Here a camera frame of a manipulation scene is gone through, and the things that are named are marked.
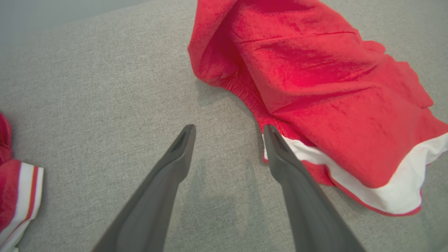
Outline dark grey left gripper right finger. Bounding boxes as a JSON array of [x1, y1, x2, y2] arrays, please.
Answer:
[[263, 125, 366, 252]]

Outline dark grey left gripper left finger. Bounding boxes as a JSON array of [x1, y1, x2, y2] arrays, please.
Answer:
[[92, 124, 196, 252]]

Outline red shorts with white hem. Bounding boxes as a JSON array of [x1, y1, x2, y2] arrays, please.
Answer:
[[188, 0, 448, 216]]

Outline red and white jersey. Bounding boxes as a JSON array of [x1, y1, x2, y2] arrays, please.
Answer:
[[0, 112, 44, 252]]

